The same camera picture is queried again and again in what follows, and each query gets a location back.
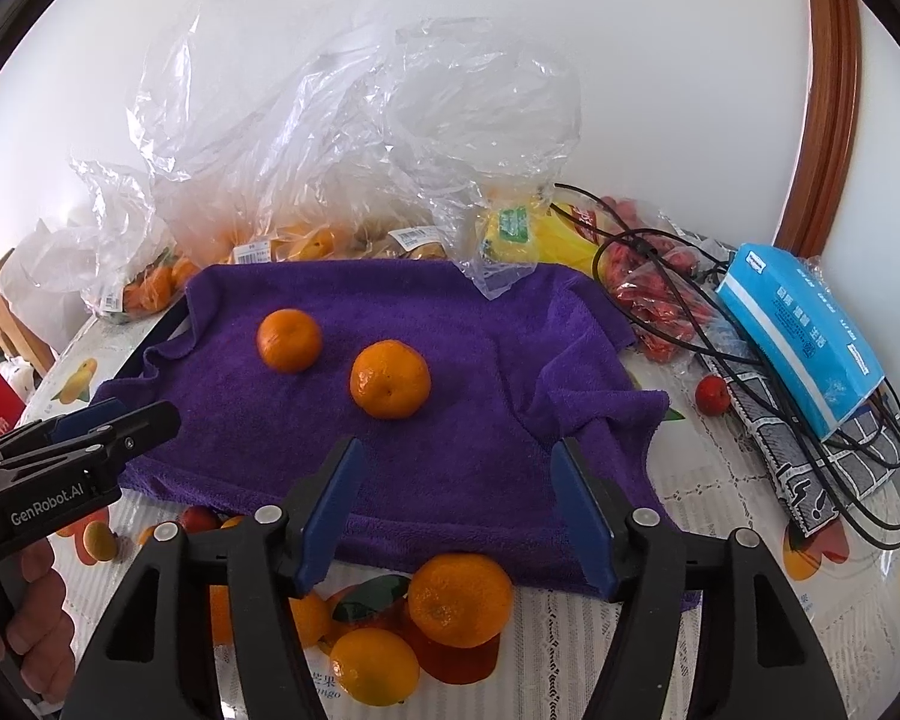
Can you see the crumpled clear plastic bag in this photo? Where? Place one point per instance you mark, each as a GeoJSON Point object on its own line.
{"type": "Point", "coordinates": [480, 112]}

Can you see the person's left hand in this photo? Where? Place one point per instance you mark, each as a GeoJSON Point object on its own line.
{"type": "Point", "coordinates": [37, 615]}

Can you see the blue tissue pack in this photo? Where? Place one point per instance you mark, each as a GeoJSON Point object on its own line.
{"type": "Point", "coordinates": [802, 330]}

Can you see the fruit print lace tablecloth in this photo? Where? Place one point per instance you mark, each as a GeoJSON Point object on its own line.
{"type": "Point", "coordinates": [570, 660]}

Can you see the clear bag of brown fruits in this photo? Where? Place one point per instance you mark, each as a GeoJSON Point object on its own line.
{"type": "Point", "coordinates": [409, 240]}

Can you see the purple towel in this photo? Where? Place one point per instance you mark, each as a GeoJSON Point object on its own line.
{"type": "Point", "coordinates": [465, 315]}

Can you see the clear bag of leafy tangerines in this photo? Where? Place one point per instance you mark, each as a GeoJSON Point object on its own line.
{"type": "Point", "coordinates": [146, 281]}

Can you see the wooden chair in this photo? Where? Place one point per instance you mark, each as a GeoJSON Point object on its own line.
{"type": "Point", "coordinates": [4, 330]}

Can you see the small oval kumquat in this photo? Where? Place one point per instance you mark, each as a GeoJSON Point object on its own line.
{"type": "Point", "coordinates": [99, 540]}

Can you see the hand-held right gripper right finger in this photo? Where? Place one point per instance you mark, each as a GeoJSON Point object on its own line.
{"type": "Point", "coordinates": [581, 519]}

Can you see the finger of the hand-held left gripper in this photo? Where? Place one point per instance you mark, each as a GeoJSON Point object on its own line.
{"type": "Point", "coordinates": [82, 420]}
{"type": "Point", "coordinates": [139, 431]}

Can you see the white plastic bag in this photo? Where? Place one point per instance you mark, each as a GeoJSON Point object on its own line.
{"type": "Point", "coordinates": [45, 277]}

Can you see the yellow banana bunch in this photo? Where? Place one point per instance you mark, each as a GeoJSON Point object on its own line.
{"type": "Point", "coordinates": [547, 236]}

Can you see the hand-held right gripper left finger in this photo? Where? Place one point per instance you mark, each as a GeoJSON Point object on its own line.
{"type": "Point", "coordinates": [331, 519]}

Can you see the clear bag of red fruits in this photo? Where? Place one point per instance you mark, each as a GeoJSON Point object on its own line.
{"type": "Point", "coordinates": [649, 300]}

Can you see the clear bag of oranges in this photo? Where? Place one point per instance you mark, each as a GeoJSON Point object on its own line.
{"type": "Point", "coordinates": [270, 165]}

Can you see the grey patterned pouch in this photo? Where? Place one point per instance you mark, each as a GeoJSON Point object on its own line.
{"type": "Point", "coordinates": [817, 480]}

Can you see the orange tangerine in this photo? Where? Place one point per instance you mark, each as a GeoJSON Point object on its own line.
{"type": "Point", "coordinates": [390, 379]}
{"type": "Point", "coordinates": [459, 600]}
{"type": "Point", "coordinates": [375, 666]}
{"type": "Point", "coordinates": [290, 340]}

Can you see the small red fruit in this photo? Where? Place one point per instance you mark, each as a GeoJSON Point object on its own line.
{"type": "Point", "coordinates": [712, 394]}
{"type": "Point", "coordinates": [199, 519]}

